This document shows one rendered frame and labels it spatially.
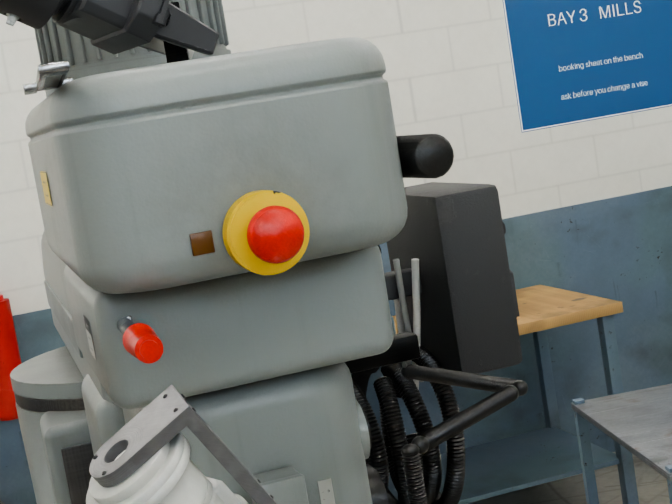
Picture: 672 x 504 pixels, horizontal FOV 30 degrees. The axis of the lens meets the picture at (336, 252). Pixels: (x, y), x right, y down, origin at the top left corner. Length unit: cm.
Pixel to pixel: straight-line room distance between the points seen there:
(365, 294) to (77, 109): 29
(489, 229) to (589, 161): 458
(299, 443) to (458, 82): 472
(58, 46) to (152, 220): 45
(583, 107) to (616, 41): 35
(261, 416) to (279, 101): 29
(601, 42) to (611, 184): 66
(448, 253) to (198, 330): 47
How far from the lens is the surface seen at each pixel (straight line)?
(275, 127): 91
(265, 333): 101
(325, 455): 108
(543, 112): 589
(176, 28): 109
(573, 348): 601
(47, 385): 160
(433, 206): 140
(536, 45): 589
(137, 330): 88
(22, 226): 531
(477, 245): 141
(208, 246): 90
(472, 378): 112
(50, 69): 83
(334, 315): 102
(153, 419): 69
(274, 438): 106
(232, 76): 90
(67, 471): 151
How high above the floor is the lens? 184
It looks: 7 degrees down
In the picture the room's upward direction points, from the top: 9 degrees counter-clockwise
